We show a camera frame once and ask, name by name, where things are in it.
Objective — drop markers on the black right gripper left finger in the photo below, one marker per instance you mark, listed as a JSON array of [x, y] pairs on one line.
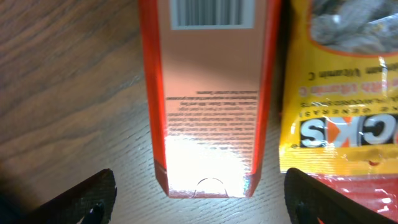
[[91, 201]]

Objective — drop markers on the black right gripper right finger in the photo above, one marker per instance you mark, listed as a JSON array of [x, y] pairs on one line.
[[309, 201]]

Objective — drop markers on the red snack pouch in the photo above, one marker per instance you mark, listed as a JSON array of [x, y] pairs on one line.
[[375, 192]]

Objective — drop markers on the yellow Hacks candy bag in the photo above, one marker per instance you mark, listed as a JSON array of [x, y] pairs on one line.
[[339, 113]]

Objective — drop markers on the red orange snack box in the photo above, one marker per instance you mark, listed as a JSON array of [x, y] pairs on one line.
[[208, 67]]

